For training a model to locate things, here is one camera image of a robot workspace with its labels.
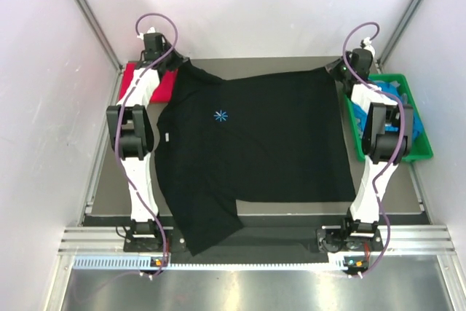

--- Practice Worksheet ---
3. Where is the black t-shirt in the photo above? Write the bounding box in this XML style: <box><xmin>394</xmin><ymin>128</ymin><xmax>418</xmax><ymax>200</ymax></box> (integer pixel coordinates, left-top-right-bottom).
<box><xmin>154</xmin><ymin>62</ymin><xmax>355</xmax><ymax>255</ymax></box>

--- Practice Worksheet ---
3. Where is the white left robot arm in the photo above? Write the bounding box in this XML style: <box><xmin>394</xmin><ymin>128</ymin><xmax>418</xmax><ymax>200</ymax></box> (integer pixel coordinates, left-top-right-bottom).
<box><xmin>106</xmin><ymin>28</ymin><xmax>186</xmax><ymax>253</ymax></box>

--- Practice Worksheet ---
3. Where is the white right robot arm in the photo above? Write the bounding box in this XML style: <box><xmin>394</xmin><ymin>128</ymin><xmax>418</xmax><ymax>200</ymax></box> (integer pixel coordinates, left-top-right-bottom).
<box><xmin>326</xmin><ymin>48</ymin><xmax>414</xmax><ymax>250</ymax></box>

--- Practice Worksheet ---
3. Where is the folded pink t-shirt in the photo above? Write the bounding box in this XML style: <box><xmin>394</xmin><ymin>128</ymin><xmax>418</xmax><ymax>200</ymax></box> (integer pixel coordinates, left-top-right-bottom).
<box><xmin>119</xmin><ymin>61</ymin><xmax>178</xmax><ymax>103</ymax></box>

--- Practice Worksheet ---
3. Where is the blue t-shirt in bin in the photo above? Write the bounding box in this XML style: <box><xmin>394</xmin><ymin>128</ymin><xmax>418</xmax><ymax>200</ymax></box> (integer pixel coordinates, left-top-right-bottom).
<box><xmin>349</xmin><ymin>80</ymin><xmax>414</xmax><ymax>148</ymax></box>

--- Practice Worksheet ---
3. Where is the green plastic bin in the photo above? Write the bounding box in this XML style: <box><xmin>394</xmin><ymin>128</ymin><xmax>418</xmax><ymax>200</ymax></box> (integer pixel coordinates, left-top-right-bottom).
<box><xmin>344</xmin><ymin>74</ymin><xmax>433</xmax><ymax>162</ymax></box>

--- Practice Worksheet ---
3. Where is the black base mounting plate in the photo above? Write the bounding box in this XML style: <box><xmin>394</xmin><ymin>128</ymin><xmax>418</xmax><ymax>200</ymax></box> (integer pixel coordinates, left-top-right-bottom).
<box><xmin>122</xmin><ymin>226</ymin><xmax>385</xmax><ymax>253</ymax></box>

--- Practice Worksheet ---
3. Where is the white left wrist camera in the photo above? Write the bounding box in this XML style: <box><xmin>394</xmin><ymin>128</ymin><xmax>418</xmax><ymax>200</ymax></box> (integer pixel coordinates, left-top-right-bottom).
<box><xmin>137</xmin><ymin>27</ymin><xmax>157</xmax><ymax>40</ymax></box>

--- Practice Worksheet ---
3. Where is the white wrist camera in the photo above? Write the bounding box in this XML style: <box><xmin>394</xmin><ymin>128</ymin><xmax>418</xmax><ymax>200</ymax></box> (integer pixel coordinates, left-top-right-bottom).
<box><xmin>360</xmin><ymin>37</ymin><xmax>376</xmax><ymax>57</ymax></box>
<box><xmin>137</xmin><ymin>27</ymin><xmax>157</xmax><ymax>40</ymax></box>

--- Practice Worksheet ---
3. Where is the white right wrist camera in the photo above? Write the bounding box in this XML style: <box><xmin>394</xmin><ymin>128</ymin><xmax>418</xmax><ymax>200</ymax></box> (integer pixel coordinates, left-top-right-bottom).
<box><xmin>360</xmin><ymin>37</ymin><xmax>376</xmax><ymax>57</ymax></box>

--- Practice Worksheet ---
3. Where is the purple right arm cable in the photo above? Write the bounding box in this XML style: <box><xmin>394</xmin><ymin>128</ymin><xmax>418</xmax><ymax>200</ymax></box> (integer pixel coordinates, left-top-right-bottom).
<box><xmin>341</xmin><ymin>22</ymin><xmax>407</xmax><ymax>279</ymax></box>

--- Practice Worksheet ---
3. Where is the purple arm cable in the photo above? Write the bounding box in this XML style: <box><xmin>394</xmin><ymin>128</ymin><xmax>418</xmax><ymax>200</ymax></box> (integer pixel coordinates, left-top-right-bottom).
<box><xmin>113</xmin><ymin>12</ymin><xmax>179</xmax><ymax>279</ymax></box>
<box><xmin>341</xmin><ymin>22</ymin><xmax>407</xmax><ymax>279</ymax></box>

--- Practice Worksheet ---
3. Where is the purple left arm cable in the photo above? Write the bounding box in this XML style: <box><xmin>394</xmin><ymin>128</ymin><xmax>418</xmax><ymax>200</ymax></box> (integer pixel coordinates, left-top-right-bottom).
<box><xmin>113</xmin><ymin>12</ymin><xmax>179</xmax><ymax>279</ymax></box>

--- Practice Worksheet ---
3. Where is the aluminium frame rail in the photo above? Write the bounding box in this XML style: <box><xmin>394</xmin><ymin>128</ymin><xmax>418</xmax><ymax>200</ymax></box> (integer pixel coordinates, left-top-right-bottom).
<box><xmin>58</xmin><ymin>225</ymin><xmax>455</xmax><ymax>256</ymax></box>

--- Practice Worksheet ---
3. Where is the grey slotted cable duct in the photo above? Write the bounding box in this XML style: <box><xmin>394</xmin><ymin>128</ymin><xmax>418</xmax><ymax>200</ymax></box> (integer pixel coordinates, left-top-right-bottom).
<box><xmin>72</xmin><ymin>255</ymin><xmax>368</xmax><ymax>271</ymax></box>

